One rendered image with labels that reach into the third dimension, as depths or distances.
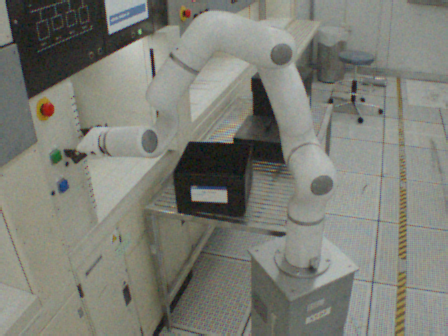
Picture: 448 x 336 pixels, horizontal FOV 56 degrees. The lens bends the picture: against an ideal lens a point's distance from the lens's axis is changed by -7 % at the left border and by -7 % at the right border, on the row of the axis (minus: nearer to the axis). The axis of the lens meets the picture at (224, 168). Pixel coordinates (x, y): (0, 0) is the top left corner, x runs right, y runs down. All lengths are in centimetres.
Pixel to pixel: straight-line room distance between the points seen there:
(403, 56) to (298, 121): 474
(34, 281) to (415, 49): 523
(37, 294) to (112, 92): 100
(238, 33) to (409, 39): 484
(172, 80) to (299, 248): 67
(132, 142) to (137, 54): 80
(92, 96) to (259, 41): 119
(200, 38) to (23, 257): 77
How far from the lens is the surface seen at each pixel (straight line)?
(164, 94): 114
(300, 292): 144
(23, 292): 146
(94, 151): 129
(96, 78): 207
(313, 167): 124
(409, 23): 581
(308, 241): 143
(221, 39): 111
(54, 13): 133
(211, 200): 173
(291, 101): 119
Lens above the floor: 178
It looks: 30 degrees down
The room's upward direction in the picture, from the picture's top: 3 degrees counter-clockwise
